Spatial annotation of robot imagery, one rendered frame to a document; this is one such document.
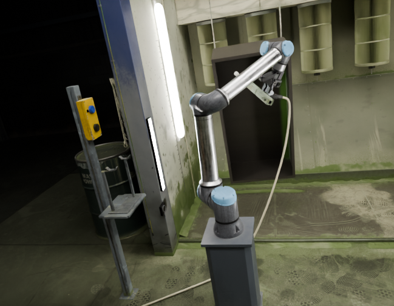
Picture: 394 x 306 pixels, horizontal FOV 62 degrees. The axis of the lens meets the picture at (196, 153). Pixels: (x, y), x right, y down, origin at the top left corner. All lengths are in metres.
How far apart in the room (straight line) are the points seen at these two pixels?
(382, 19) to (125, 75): 2.61
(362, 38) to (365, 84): 0.63
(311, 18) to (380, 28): 0.68
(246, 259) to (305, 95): 2.62
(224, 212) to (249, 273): 0.41
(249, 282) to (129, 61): 1.73
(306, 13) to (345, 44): 0.68
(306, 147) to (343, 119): 0.53
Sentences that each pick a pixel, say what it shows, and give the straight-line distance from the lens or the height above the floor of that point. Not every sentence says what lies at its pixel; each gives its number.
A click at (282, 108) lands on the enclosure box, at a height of 1.07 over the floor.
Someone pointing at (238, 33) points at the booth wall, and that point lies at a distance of 4.24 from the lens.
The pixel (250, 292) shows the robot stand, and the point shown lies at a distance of 2.24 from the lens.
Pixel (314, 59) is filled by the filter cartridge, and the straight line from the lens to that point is 3.87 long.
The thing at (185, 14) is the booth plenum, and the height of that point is 2.07.
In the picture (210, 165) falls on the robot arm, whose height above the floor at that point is 1.05.
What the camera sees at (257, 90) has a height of 1.40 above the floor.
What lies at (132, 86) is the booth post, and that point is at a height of 1.54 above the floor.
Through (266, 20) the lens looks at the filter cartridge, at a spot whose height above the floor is 1.87.
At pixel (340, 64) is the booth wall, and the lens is 4.32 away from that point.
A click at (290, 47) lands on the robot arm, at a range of 2.10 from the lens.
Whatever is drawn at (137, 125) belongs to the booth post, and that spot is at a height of 1.23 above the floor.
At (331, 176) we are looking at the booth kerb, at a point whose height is 0.12.
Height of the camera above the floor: 1.79
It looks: 19 degrees down
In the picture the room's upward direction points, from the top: 9 degrees counter-clockwise
